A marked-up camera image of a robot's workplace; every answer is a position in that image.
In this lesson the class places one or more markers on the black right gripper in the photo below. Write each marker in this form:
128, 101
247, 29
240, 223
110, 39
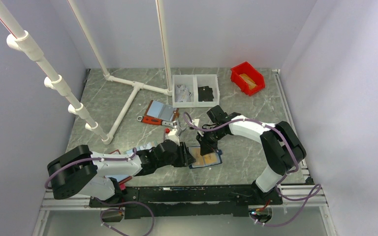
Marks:
207, 147

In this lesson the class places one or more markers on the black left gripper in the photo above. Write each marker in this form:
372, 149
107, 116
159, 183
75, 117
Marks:
185, 158

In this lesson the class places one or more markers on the gold vip card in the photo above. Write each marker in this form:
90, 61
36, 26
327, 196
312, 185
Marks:
206, 160

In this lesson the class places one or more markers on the navy blue card holder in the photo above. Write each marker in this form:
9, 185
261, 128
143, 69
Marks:
196, 150

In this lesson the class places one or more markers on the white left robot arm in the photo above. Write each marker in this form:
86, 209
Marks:
82, 171

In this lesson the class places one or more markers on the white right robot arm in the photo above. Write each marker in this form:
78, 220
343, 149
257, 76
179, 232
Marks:
282, 148

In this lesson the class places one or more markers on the green open card holder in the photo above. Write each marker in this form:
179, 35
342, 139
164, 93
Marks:
142, 147

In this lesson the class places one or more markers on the white bin with black cards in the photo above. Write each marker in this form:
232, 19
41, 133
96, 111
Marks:
208, 93

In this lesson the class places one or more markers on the red open card holder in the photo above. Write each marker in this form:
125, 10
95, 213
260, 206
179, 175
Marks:
121, 179

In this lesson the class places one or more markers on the gold cards in bin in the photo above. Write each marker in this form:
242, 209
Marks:
250, 82

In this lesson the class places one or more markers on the red plastic bin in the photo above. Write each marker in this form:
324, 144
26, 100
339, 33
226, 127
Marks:
248, 69

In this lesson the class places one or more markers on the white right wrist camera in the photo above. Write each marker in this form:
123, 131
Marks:
195, 125

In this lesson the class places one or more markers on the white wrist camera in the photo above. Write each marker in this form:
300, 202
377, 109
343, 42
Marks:
172, 131
195, 125

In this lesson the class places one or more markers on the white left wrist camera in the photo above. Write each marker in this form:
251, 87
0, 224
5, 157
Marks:
172, 131

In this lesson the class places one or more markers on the orange handled adjustable wrench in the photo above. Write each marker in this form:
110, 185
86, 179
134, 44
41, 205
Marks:
156, 121

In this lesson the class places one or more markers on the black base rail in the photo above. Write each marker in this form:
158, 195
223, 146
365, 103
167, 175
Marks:
162, 201

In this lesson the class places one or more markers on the white pvc pipe frame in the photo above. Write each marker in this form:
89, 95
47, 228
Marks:
41, 73

